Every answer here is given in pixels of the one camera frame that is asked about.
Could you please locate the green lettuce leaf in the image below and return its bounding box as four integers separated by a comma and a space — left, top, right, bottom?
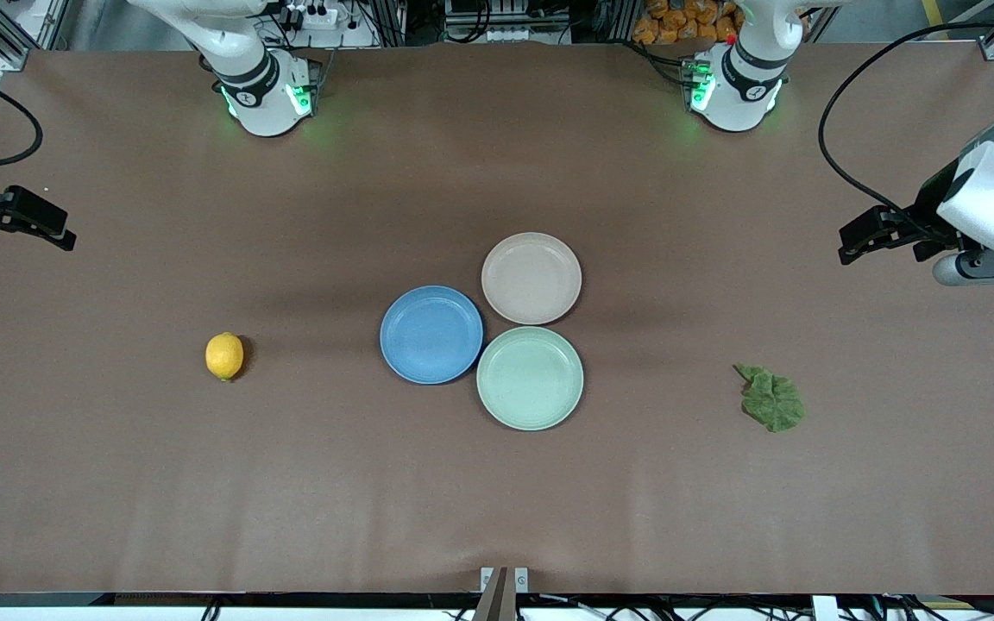
733, 363, 807, 434

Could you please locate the yellow lemon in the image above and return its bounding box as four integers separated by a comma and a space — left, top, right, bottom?
205, 332, 245, 383

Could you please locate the bag of orange items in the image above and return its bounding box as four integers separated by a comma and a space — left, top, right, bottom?
632, 0, 744, 46

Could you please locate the white power strip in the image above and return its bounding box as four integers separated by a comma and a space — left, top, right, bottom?
277, 0, 340, 32

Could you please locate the beige plate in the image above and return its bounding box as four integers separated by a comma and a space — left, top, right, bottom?
481, 232, 583, 327

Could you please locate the pale green plate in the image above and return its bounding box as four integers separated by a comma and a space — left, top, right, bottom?
475, 325, 585, 432

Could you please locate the blue plate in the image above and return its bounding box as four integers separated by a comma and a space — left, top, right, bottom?
379, 285, 485, 386

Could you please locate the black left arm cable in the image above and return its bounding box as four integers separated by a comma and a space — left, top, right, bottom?
818, 22, 994, 230

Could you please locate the aluminium frame profile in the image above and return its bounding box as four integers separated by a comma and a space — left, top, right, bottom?
0, 0, 75, 72

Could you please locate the metal table edge bracket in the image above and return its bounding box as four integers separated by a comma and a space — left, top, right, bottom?
480, 567, 530, 594

